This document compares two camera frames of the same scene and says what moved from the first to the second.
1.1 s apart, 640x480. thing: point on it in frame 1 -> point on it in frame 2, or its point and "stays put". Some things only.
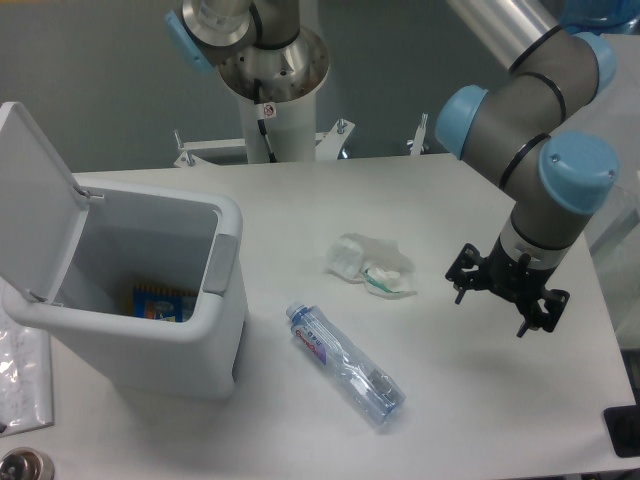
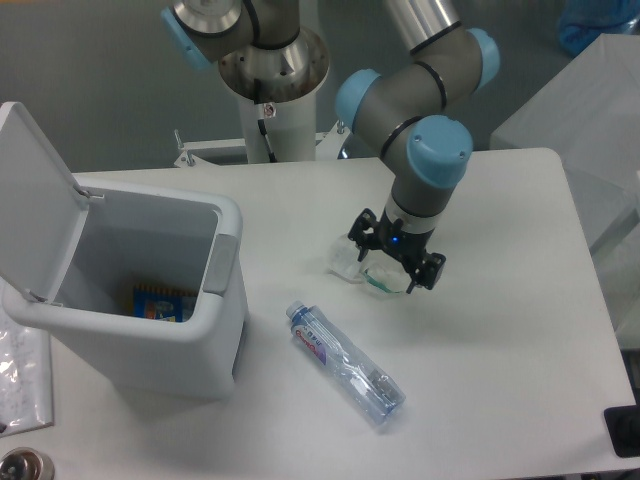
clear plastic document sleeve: [25, 377] stays put
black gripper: [512, 277] -> [405, 246]
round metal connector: [25, 463] stays put
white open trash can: [71, 251] stays put
